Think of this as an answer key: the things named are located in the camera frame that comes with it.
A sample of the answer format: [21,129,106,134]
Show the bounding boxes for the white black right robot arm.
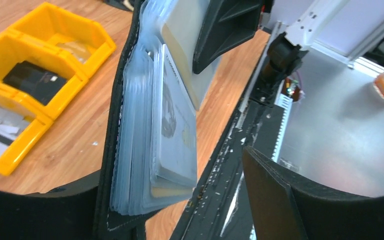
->
[192,0,347,107]

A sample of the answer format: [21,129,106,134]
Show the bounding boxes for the yellow bin with holders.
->
[0,31,89,120]

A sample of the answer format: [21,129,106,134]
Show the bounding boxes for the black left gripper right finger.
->
[242,146,384,240]

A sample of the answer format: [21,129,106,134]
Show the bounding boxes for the black card holders in bin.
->
[3,61,67,106]

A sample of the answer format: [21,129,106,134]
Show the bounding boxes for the beige card in right bin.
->
[56,41,92,64]

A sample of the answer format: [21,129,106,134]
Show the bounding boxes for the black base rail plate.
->
[171,96,292,240]

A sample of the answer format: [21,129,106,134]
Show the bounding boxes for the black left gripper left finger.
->
[0,171,100,240]

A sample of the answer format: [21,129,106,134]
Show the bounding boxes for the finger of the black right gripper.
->
[192,0,265,74]

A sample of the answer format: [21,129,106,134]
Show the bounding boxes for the yellow bin right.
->
[8,2,116,78]

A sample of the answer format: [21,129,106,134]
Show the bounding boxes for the yellow bin with cards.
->
[0,82,53,176]

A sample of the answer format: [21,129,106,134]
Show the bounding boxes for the black leather card holder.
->
[92,0,158,240]

